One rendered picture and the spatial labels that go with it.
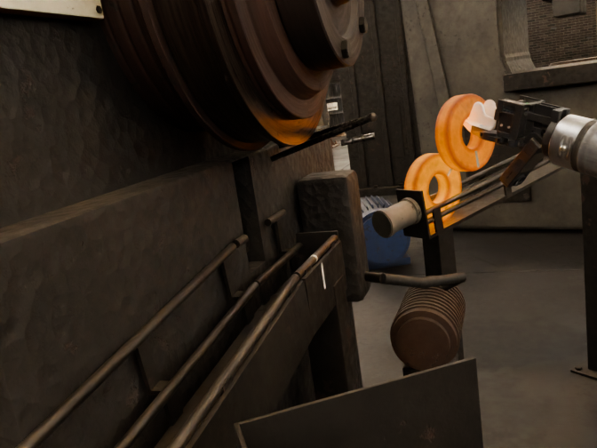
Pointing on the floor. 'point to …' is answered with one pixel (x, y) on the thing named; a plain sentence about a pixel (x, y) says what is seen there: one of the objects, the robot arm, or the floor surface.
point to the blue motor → (378, 246)
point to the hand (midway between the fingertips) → (465, 124)
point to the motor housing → (428, 328)
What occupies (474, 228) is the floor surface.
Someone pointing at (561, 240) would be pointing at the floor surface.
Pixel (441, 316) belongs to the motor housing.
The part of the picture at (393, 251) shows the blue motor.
